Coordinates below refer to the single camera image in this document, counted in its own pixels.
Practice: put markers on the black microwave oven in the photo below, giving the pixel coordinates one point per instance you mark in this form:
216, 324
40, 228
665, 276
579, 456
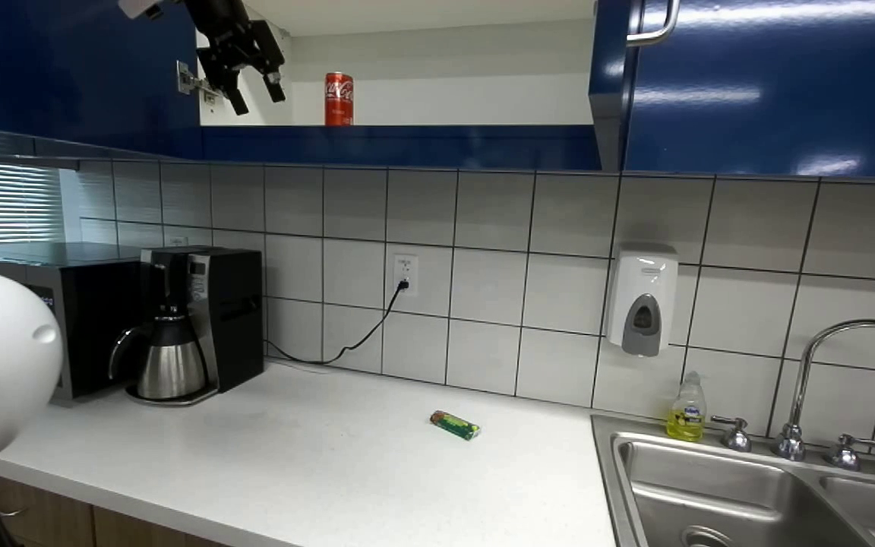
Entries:
98, 324

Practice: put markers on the stainless steel sink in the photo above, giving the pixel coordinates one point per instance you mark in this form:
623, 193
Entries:
721, 498

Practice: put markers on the wooden base cabinet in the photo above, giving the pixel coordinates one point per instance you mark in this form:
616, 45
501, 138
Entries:
54, 521

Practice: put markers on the steel coffee carafe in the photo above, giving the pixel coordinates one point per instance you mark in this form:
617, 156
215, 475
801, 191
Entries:
167, 366

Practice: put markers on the white wall soap dispenser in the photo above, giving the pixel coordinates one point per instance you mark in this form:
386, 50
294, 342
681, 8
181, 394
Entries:
642, 299

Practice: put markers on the open blue cupboard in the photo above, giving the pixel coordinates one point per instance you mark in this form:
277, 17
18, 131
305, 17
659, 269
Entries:
457, 147

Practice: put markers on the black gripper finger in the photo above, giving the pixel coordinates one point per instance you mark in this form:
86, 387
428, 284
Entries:
234, 92
274, 86

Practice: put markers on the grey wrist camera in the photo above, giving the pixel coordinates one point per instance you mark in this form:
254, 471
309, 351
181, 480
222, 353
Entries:
141, 8

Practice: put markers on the red soda can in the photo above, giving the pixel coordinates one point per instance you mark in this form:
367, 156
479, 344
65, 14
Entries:
338, 97

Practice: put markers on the yellow dish soap bottle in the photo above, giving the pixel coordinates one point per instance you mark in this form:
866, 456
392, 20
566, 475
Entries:
688, 415

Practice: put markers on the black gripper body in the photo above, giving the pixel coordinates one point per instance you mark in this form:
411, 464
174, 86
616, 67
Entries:
234, 40

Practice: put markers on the white wall outlet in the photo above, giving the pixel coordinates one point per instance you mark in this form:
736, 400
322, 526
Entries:
404, 269

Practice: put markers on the black coffee maker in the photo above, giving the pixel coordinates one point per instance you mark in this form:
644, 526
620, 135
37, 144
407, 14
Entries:
228, 313

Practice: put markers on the blue cupboard door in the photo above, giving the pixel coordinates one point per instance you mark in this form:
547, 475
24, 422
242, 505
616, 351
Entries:
773, 92
63, 71

